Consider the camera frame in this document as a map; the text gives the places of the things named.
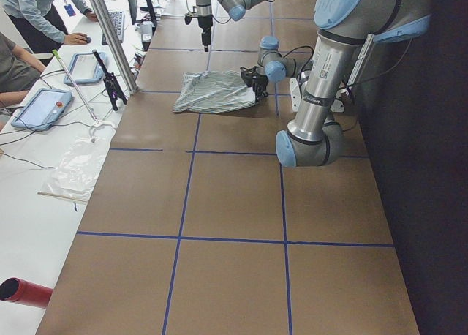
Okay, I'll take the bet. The black computer keyboard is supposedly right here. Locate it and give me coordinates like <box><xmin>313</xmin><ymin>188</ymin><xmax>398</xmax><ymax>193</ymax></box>
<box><xmin>108</xmin><ymin>11</ymin><xmax>125</xmax><ymax>42</ymax></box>

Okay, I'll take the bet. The navy white striped polo shirt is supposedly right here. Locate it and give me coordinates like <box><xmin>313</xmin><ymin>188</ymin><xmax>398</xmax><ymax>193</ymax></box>
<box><xmin>173</xmin><ymin>71</ymin><xmax>257</xmax><ymax>114</ymax></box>

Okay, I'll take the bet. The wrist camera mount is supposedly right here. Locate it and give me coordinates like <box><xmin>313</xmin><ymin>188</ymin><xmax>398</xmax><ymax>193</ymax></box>
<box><xmin>184</xmin><ymin>11</ymin><xmax>198</xmax><ymax>25</ymax></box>
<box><xmin>240</xmin><ymin>66</ymin><xmax>257</xmax><ymax>88</ymax></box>

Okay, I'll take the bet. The black camera stand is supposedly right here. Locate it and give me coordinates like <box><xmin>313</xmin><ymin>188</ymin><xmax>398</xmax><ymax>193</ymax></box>
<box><xmin>92</xmin><ymin>50</ymin><xmax>127</xmax><ymax>111</ymax></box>

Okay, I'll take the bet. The blue teach pendant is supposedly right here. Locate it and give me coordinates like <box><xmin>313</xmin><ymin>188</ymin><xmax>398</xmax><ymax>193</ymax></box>
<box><xmin>67</xmin><ymin>53</ymin><xmax>104</xmax><ymax>86</ymax></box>
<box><xmin>11</xmin><ymin>88</ymin><xmax>73</xmax><ymax>131</ymax></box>

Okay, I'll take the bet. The black usb cable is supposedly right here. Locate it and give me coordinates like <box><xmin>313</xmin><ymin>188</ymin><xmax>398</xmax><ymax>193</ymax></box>
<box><xmin>281</xmin><ymin>38</ymin><xmax>414</xmax><ymax>131</ymax></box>

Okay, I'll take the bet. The brown table mat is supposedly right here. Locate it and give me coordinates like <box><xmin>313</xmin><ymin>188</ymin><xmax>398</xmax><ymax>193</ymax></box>
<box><xmin>38</xmin><ymin>0</ymin><xmax>418</xmax><ymax>334</ymax></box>

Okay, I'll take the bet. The seated person in grey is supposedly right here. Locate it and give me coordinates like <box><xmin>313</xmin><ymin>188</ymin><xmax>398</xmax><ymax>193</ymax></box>
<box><xmin>1</xmin><ymin>34</ymin><xmax>46</xmax><ymax>108</ymax></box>

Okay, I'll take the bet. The standing person in blue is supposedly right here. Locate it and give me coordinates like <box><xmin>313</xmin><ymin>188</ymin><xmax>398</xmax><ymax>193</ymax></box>
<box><xmin>1</xmin><ymin>0</ymin><xmax>98</xmax><ymax>53</ymax></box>

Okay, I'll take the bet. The red fire extinguisher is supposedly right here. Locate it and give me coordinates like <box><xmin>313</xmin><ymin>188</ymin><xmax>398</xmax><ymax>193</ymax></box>
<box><xmin>1</xmin><ymin>277</ymin><xmax>53</xmax><ymax>309</ymax></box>

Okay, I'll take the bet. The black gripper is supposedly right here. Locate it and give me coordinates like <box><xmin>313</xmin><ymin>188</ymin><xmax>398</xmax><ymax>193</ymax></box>
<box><xmin>252</xmin><ymin>68</ymin><xmax>268</xmax><ymax>103</ymax></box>
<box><xmin>197</xmin><ymin>14</ymin><xmax>213</xmax><ymax>52</ymax></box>

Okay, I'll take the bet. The long metal reacher stick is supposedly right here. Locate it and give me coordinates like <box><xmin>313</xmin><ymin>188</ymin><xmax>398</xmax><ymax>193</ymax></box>
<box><xmin>52</xmin><ymin>49</ymin><xmax>117</xmax><ymax>142</ymax></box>

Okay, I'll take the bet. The aluminium frame post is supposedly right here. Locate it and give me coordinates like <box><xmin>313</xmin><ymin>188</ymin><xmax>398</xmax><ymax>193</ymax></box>
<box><xmin>89</xmin><ymin>0</ymin><xmax>138</xmax><ymax>95</ymax></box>

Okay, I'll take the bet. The clear plastic bag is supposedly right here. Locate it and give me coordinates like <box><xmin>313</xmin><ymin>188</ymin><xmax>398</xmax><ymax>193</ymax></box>
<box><xmin>38</xmin><ymin>136</ymin><xmax>110</xmax><ymax>203</ymax></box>

